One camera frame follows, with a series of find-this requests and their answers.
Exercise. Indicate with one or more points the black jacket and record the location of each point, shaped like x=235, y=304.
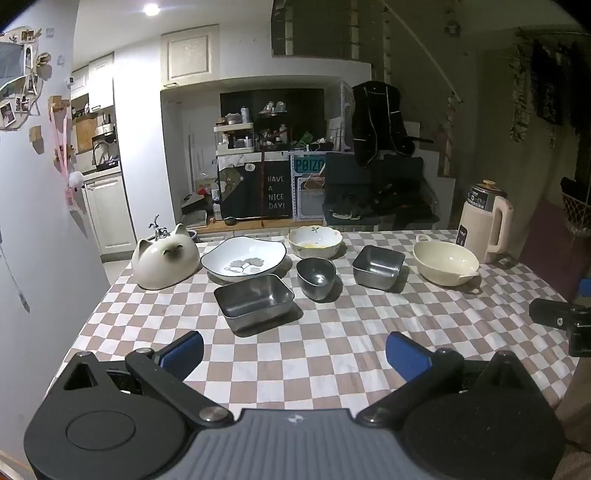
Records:
x=374, y=120

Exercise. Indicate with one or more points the printed hanging cloth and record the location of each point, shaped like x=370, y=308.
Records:
x=521, y=87

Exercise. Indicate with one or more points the dark cartoon cabinet curtain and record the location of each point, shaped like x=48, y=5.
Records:
x=235, y=189

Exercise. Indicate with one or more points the cream electric kettle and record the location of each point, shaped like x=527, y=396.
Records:
x=480, y=226

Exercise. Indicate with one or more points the large square steel tray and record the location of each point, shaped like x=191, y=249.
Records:
x=251, y=300

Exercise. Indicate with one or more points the small dark pet bowl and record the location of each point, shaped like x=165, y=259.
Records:
x=193, y=235

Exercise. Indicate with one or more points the white upper panel cabinet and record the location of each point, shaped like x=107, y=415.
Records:
x=189, y=53

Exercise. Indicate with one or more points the white net hanging basket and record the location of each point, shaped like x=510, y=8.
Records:
x=575, y=207

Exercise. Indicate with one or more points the cork board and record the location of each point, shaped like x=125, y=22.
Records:
x=85, y=136

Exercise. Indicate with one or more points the white floral bowl yellow rim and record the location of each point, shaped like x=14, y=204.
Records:
x=318, y=247

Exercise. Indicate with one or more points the black lettered sign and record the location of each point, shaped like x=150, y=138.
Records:
x=277, y=194

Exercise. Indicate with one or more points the purple chair back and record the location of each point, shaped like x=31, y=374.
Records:
x=549, y=244

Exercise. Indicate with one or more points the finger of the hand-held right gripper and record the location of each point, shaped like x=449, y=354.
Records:
x=551, y=314

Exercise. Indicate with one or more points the black dish rack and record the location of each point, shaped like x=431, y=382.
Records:
x=108, y=162

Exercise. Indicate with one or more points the white lower kitchen cabinet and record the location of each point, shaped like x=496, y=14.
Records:
x=111, y=217

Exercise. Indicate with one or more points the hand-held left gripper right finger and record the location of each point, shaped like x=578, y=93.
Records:
x=406, y=357

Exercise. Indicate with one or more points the hanging dark clothes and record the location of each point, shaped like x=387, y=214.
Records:
x=558, y=78

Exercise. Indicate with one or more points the white cat-shaped ceramic dome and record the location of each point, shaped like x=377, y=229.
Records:
x=161, y=263

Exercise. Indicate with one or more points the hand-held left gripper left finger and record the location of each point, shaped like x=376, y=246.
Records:
x=184, y=353

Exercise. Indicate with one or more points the small metal faucet ornament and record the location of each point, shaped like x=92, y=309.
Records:
x=159, y=230

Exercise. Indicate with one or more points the brown white checkered tablecloth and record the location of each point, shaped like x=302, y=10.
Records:
x=323, y=350

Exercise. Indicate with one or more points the white storage shelf rack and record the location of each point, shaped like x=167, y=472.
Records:
x=233, y=125

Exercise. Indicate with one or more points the small square steel bowl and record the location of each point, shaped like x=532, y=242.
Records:
x=376, y=265

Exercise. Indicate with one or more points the wall photo collage board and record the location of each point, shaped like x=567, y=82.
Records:
x=14, y=69

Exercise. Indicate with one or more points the white upper kitchen cabinets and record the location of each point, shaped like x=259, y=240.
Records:
x=99, y=81

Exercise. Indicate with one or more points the round steel bowl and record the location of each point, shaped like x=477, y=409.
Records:
x=316, y=277

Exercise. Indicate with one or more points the white pompom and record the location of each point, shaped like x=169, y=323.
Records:
x=76, y=179

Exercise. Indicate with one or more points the round ceiling light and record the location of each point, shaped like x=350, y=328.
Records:
x=150, y=9

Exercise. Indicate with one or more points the white perforated frame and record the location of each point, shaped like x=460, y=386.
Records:
x=295, y=198

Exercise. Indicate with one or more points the stair railing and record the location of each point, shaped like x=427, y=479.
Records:
x=443, y=92

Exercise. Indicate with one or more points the teal licence plate sign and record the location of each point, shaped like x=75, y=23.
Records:
x=307, y=165

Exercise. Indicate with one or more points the white leaf-print plate dark rim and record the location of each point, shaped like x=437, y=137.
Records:
x=240, y=258

